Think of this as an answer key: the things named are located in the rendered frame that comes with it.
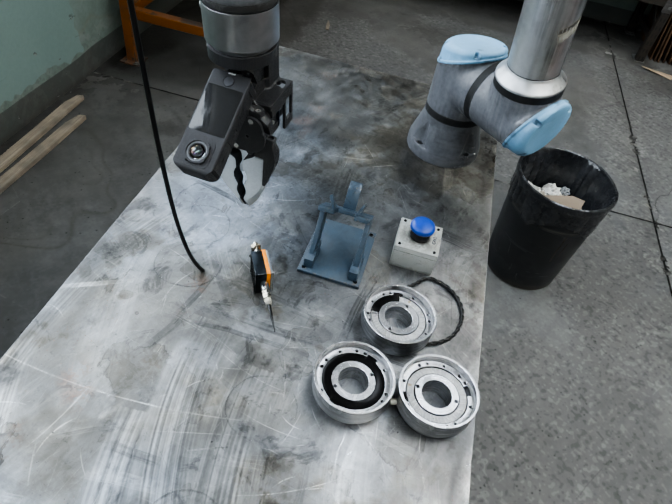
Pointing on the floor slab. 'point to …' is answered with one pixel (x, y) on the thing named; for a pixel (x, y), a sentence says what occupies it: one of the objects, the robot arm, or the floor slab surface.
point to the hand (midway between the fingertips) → (244, 199)
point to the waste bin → (547, 216)
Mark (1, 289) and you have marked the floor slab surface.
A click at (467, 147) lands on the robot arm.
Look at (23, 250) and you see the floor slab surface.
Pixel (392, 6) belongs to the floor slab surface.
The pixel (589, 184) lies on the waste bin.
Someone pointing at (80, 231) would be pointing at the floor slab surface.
